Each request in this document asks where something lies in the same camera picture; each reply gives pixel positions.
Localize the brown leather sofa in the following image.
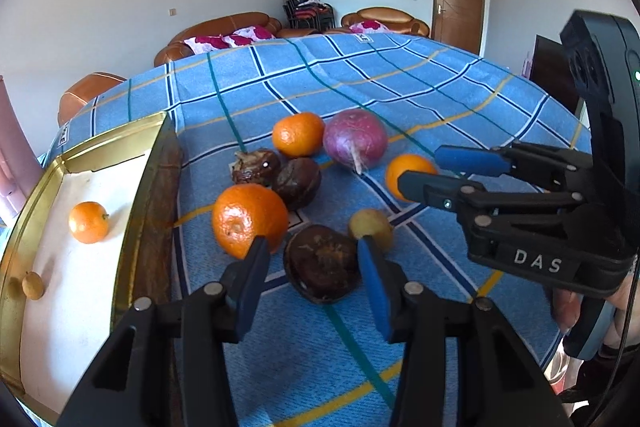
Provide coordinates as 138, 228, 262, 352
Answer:
154, 12, 283, 68

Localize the blue plaid tablecloth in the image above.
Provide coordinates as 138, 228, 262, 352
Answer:
40, 32, 596, 427

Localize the wrinkled dark passion fruit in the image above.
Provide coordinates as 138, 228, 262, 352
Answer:
229, 148, 282, 186

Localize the red round radish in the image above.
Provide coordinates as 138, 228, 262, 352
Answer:
322, 109, 389, 174

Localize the brown white-striped leather armchair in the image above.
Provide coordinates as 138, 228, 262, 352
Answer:
58, 73, 127, 126

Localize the person's right hand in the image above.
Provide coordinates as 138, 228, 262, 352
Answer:
551, 289, 582, 335

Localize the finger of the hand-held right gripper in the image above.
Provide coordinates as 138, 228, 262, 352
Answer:
434, 141, 596, 202
397, 170, 588, 229

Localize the stack of dark chairs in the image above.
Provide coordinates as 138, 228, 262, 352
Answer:
283, 0, 335, 31

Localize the large orange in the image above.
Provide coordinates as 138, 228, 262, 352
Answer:
211, 183, 290, 260

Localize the pink plastic appliance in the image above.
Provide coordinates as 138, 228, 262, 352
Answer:
0, 76, 43, 220

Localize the dark cabinet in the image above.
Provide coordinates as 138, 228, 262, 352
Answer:
531, 35, 581, 115

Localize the brown wooden door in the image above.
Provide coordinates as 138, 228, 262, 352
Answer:
432, 0, 487, 56

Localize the black cable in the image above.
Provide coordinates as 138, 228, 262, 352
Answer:
592, 257, 638, 427

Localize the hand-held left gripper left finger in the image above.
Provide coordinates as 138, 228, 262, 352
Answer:
57, 234, 273, 427

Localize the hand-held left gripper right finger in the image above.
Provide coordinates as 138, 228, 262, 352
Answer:
356, 234, 573, 427

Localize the small tangerine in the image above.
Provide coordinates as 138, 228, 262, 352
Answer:
68, 201, 110, 245
272, 112, 326, 158
385, 154, 440, 204

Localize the small yellow fruit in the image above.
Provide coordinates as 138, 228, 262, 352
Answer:
348, 208, 394, 254
22, 271, 47, 302

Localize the large dark passion fruit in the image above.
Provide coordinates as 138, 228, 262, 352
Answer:
283, 224, 362, 305

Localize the round dark passion fruit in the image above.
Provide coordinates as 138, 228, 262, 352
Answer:
271, 157, 322, 211

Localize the gold metal tin tray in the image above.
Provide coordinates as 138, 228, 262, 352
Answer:
0, 111, 183, 413

